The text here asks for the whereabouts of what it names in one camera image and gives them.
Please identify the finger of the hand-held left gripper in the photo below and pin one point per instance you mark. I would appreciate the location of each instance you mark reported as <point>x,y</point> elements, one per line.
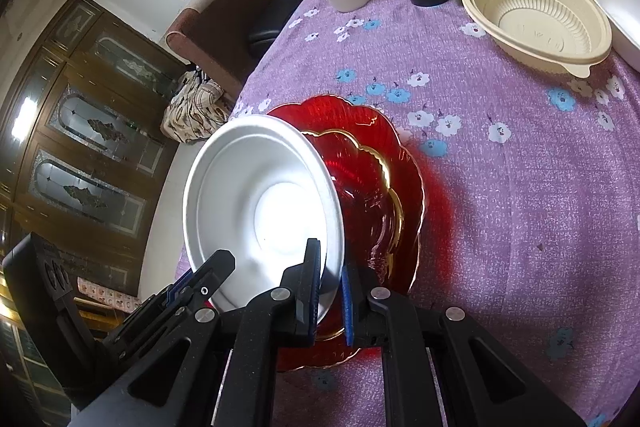
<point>212,277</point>
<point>180,287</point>

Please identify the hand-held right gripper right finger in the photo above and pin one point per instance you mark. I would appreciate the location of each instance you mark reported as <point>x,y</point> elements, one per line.
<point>348,302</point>

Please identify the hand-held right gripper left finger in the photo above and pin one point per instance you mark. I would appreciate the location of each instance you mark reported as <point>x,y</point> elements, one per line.
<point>312,292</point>

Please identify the white foam bowl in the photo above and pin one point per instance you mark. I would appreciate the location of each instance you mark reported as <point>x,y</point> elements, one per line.
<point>612,7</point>
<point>260,207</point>

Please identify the red gold-rim plate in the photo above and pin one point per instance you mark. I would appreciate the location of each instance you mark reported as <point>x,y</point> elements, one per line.
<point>365,207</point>

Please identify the large red gold-print plate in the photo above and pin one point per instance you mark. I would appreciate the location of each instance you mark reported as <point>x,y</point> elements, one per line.
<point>405,157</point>

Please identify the large cream plastic bowl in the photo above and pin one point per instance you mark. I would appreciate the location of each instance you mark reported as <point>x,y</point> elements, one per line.
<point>540,22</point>

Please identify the patterned cloth bag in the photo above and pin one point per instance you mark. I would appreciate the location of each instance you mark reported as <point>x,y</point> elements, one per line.
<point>192,112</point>

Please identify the wooden glass-door cabinet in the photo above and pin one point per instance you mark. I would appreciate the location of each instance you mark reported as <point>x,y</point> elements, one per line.
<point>75,132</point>

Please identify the purple floral tablecloth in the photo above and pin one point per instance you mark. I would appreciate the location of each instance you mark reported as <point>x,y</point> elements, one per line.
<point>500,207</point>

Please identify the brown upholstered chair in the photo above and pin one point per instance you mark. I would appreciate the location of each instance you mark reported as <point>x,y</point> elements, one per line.
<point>220,17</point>

